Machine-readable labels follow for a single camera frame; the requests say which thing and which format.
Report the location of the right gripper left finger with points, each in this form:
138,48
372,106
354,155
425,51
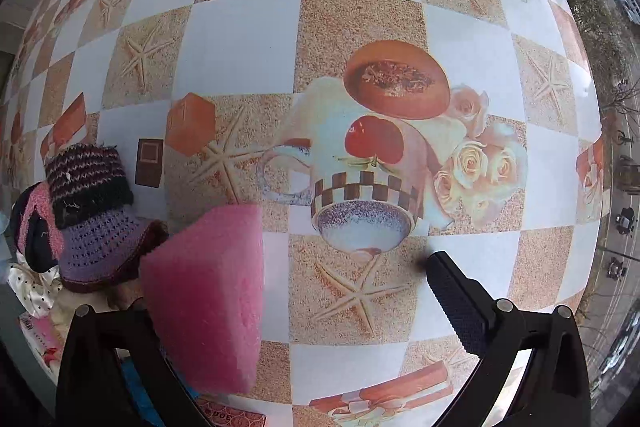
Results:
114,373

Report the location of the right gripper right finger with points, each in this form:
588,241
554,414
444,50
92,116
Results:
554,390

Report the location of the purple black knitted hat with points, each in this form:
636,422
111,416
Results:
103,238

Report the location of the pink sponge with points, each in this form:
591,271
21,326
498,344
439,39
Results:
204,289

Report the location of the pink navy sock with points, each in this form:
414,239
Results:
33,228

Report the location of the teal blue scrunchie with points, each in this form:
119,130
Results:
139,394

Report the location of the floral tissue pack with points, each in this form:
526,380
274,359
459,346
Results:
42,336

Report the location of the beige rolled sock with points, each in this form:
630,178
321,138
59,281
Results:
113,298

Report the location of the red patterned cardboard box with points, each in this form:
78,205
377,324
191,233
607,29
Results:
222,415

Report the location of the checkered starfish tablecloth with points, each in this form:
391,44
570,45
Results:
368,131

